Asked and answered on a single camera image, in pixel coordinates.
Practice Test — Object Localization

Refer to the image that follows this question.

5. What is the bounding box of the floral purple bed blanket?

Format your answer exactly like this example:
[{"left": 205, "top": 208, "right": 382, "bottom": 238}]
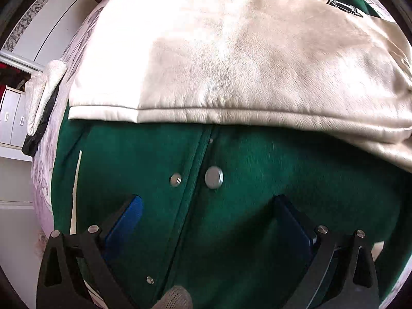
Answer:
[{"left": 30, "top": 0, "right": 412, "bottom": 309}]

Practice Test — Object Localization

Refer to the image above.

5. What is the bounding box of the grey gloved hand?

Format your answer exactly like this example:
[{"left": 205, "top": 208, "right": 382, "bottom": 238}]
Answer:
[{"left": 152, "top": 285, "right": 193, "bottom": 309}]

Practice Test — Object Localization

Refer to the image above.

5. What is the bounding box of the white drawer unit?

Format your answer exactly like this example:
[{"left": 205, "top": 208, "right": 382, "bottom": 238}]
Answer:
[{"left": 0, "top": 87, "right": 27, "bottom": 148}]

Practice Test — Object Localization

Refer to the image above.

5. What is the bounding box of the folded white and black garment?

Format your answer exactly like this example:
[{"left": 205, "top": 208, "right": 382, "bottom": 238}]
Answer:
[{"left": 22, "top": 60, "right": 67, "bottom": 157}]

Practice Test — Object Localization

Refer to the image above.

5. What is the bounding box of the white wardrobe with sliding doors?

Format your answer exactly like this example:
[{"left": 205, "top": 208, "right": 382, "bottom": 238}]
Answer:
[{"left": 1, "top": 0, "right": 97, "bottom": 73}]

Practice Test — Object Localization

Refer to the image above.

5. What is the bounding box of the green and cream varsity jacket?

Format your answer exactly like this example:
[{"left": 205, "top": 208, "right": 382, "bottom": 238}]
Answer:
[{"left": 50, "top": 0, "right": 412, "bottom": 309}]

